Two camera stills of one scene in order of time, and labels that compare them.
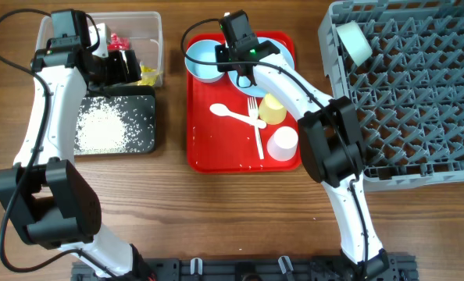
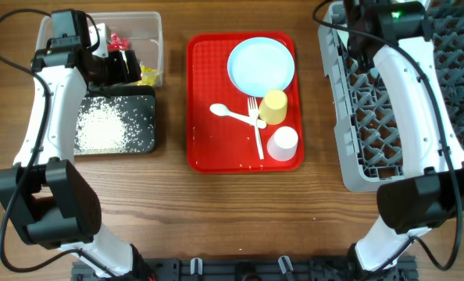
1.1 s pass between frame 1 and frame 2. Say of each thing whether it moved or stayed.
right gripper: moved
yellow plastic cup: stayed
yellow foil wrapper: stayed
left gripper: stayed
